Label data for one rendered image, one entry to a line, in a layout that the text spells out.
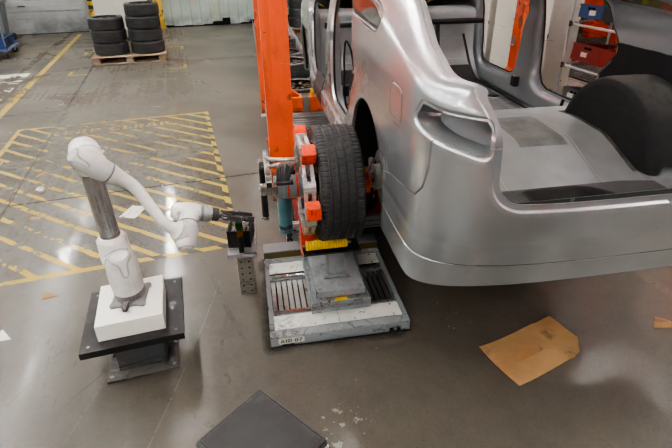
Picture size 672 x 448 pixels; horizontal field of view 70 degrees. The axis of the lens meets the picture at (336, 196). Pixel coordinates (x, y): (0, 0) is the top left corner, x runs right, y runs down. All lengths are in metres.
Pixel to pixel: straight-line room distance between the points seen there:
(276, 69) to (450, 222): 1.57
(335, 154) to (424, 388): 1.31
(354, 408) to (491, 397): 0.71
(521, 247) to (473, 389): 1.04
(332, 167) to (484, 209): 0.91
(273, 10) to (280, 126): 0.69
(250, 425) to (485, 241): 1.19
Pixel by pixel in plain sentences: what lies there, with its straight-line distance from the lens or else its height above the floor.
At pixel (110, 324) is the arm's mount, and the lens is 2.72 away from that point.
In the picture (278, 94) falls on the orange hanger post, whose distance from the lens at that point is 3.03.
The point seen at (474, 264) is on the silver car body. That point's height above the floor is 0.91.
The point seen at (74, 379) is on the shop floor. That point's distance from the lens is 3.11.
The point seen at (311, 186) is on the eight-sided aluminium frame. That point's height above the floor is 0.97.
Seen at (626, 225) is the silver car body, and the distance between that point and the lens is 2.17.
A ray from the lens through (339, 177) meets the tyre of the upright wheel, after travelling 2.46.
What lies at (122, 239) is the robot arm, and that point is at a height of 0.68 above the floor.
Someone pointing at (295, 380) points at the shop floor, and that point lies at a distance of 2.76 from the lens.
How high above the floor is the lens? 2.06
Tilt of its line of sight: 27 degrees down
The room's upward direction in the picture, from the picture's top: 1 degrees counter-clockwise
